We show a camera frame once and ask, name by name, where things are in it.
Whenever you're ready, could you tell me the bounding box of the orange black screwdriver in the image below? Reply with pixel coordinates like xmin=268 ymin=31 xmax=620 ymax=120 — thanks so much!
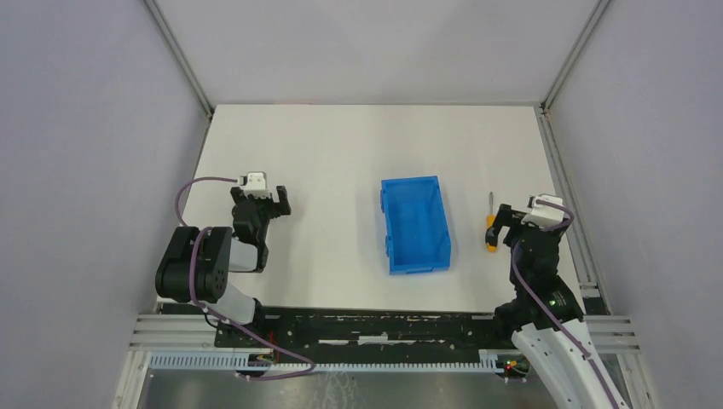
xmin=485 ymin=192 xmax=500 ymax=253

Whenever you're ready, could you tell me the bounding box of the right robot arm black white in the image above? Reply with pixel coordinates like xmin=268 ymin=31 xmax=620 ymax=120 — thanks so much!
xmin=484 ymin=194 xmax=627 ymax=408

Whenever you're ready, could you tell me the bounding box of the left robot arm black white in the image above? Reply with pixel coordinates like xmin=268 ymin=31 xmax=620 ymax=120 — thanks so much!
xmin=154 ymin=185 xmax=292 ymax=325

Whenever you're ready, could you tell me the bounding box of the blue plastic bin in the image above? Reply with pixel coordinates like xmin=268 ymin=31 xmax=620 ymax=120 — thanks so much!
xmin=379 ymin=176 xmax=451 ymax=275

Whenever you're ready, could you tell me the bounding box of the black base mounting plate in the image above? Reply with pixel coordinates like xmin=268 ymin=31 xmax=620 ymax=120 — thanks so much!
xmin=214 ymin=307 xmax=515 ymax=366

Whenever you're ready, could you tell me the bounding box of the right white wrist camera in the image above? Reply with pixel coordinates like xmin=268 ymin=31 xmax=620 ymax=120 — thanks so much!
xmin=522 ymin=194 xmax=565 ymax=228

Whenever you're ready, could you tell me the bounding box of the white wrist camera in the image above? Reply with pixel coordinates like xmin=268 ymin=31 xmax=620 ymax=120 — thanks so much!
xmin=238 ymin=171 xmax=271 ymax=199
xmin=522 ymin=194 xmax=565 ymax=228

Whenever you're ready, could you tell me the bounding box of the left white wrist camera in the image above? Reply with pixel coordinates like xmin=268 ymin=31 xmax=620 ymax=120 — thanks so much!
xmin=238 ymin=171 xmax=271 ymax=199

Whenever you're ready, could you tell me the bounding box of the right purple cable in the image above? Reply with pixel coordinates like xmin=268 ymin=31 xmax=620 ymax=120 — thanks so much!
xmin=510 ymin=199 xmax=622 ymax=409

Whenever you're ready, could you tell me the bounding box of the purple cable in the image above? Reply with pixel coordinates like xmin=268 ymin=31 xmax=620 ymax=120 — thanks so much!
xmin=510 ymin=199 xmax=622 ymax=409
xmin=174 ymin=176 xmax=316 ymax=382

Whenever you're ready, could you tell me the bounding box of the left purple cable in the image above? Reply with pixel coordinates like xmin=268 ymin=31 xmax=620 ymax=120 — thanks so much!
xmin=174 ymin=176 xmax=316 ymax=382

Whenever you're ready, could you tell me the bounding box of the right aluminium side rail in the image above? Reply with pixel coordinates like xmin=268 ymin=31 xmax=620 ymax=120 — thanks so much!
xmin=535 ymin=104 xmax=611 ymax=315

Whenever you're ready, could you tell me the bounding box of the white slotted cable duct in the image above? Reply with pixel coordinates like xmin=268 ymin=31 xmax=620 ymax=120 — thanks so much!
xmin=149 ymin=352 xmax=503 ymax=374

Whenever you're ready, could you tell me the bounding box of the aluminium front frame rail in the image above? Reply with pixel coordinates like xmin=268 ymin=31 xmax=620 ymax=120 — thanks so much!
xmin=129 ymin=314 xmax=641 ymax=354

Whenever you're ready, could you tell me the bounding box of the left aluminium corner post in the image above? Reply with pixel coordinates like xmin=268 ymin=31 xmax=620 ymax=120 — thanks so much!
xmin=142 ymin=0 xmax=215 ymax=121

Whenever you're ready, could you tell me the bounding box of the aluminium corner post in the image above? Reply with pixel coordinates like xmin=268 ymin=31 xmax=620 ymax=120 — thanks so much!
xmin=541 ymin=0 xmax=613 ymax=112
xmin=142 ymin=0 xmax=215 ymax=121

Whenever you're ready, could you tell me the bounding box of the right aluminium corner post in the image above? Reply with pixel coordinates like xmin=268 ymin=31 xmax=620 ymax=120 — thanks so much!
xmin=541 ymin=0 xmax=613 ymax=112

